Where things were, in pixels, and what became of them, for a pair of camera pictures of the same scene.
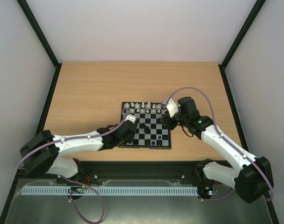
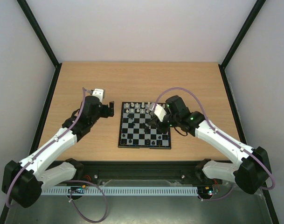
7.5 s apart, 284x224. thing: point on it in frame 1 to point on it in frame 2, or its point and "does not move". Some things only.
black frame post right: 222,66 does not move
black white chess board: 149,133 does not move
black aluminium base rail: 185,170 does not move
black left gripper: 130,139 to 106,113
